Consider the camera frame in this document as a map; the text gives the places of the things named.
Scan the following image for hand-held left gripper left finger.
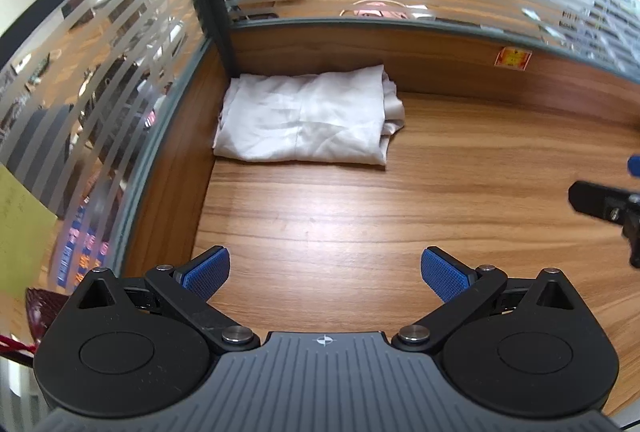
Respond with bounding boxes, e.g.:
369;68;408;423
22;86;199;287
74;245;261;356

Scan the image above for yellow paper sheet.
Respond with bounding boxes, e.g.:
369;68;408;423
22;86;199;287
0;164;59;289

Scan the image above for dark red bag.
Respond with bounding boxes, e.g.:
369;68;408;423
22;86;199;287
25;288;69;344

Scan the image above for red string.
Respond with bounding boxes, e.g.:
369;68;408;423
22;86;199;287
0;334;39;356

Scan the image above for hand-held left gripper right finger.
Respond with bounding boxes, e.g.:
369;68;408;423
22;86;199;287
391;246;576;356

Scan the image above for white satin shirt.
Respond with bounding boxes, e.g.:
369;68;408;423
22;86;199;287
213;64;406;167

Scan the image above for red and yellow sticker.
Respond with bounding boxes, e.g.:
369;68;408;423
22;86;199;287
495;48;532;71

